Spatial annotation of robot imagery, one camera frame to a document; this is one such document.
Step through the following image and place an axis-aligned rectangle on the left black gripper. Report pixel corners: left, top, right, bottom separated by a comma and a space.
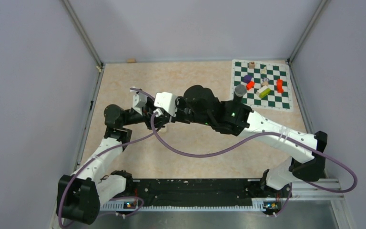
122, 96, 170, 130

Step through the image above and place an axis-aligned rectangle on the white earbud charging case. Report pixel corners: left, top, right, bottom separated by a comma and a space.
160, 125, 167, 133

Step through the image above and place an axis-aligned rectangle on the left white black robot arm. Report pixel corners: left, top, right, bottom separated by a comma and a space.
56, 105, 170, 229

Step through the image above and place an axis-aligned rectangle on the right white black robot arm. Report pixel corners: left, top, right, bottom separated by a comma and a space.
174, 85, 327, 197

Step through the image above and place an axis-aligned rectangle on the black microphone grey head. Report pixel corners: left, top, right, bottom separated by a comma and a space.
233, 84, 247, 103

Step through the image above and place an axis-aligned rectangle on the left circuit board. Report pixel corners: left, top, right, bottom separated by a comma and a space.
123, 201, 138, 209

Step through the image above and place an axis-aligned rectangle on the circuit board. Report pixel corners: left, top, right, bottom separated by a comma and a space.
264, 202, 280, 212
123, 201, 138, 209

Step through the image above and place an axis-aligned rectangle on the small red block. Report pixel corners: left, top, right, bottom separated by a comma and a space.
246, 81, 255, 91

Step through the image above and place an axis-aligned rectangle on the purple block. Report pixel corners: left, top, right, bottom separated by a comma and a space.
243, 75, 253, 84

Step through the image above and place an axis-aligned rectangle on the wooden cube with mark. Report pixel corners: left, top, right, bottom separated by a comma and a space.
248, 62, 256, 69

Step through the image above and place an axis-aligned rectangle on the yellow-green block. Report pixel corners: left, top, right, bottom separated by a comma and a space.
256, 85, 271, 99

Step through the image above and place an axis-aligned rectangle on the green white chessboard mat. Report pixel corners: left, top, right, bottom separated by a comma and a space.
230, 59, 294, 112

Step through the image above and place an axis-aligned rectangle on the small beige chess piece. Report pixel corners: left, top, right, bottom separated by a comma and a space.
261, 66, 267, 74

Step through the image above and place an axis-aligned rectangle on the large red block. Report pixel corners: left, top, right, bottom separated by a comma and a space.
276, 79, 284, 93

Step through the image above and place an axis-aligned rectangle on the right circuit board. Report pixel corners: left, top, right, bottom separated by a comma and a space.
264, 202, 280, 212

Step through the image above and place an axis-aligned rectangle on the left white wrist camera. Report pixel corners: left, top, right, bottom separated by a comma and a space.
132, 93, 147, 116

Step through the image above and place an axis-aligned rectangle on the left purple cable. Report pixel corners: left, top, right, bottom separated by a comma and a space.
57, 87, 165, 228

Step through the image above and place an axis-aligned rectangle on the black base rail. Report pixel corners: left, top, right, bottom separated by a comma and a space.
126, 178, 268, 207

